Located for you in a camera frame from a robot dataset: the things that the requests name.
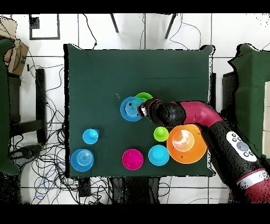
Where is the blue plastic bowl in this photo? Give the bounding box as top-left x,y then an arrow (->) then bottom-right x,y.
120,96 -> 146,123
70,148 -> 95,172

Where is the green plastic bowl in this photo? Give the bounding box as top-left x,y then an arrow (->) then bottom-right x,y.
134,92 -> 153,102

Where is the light green plastic cup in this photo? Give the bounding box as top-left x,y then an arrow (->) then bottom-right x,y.
153,126 -> 169,143

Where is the dark green tablecloth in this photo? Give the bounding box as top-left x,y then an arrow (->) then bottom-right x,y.
63,43 -> 216,178

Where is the cyan plastic bowl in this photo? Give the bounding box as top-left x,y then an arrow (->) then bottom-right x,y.
148,144 -> 170,167

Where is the pink plastic bowl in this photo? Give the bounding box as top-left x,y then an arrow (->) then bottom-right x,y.
121,148 -> 144,171

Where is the blue plastic cup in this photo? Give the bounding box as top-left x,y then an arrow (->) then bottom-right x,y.
82,128 -> 100,145

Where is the large orange plastic bowl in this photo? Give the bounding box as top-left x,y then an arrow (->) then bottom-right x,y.
166,124 -> 208,165

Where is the black tripod leg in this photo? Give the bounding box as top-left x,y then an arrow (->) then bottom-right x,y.
164,13 -> 178,40
109,13 -> 119,34

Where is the black equipment cabinet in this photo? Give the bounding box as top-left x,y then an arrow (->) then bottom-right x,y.
221,71 -> 238,115

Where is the black power adapter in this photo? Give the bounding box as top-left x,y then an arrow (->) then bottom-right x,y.
78,178 -> 92,198

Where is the green cloth side table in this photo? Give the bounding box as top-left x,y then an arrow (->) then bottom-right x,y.
227,43 -> 270,163
0,39 -> 20,176

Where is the black knobbed floor stand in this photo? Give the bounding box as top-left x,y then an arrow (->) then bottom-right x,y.
22,145 -> 42,160

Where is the white box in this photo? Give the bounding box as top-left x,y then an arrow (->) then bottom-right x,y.
262,81 -> 270,158

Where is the brown cardboard box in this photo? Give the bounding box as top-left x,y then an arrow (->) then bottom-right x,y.
4,39 -> 30,77

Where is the pale cardboard box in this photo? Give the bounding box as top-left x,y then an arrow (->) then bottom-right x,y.
0,16 -> 17,41

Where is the black floor cable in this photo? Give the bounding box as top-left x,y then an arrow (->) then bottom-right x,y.
82,13 -> 98,50

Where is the black bench frame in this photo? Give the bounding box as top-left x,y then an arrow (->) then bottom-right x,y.
8,68 -> 47,144

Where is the black floor frame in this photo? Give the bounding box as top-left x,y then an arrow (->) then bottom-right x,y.
28,13 -> 61,40

